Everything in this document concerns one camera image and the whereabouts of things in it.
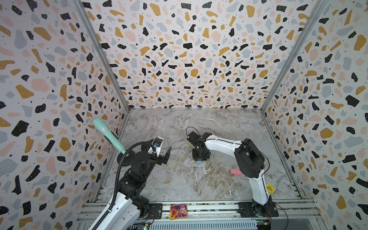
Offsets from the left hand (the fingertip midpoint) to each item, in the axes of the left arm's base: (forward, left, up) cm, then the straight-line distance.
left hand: (163, 142), depth 74 cm
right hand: (+1, -19, -24) cm, 30 cm away
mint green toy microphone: (+4, +29, +9) cm, 30 cm away
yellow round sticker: (-17, -59, -24) cm, 66 cm away
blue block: (-1, -19, -22) cm, 29 cm away
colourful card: (-27, -7, -22) cm, 36 cm away
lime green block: (+3, -14, -6) cm, 15 cm away
